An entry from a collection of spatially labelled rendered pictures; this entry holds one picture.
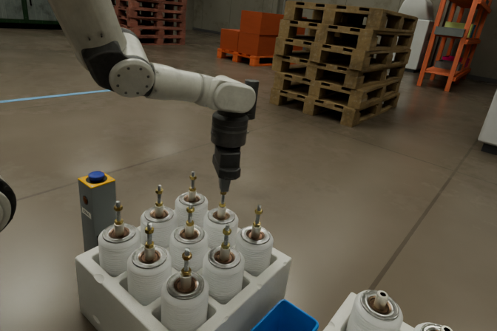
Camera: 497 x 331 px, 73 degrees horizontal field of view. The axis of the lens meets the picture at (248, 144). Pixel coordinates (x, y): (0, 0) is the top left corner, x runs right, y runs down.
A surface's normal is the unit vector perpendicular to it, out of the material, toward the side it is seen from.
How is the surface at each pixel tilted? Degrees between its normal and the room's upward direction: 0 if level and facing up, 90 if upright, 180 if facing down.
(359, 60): 90
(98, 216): 90
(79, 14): 111
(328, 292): 0
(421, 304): 0
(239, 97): 90
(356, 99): 90
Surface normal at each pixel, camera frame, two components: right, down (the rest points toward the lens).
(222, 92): 0.54, 0.36
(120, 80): 0.41, 0.68
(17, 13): 0.76, 0.31
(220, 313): 0.11, -0.92
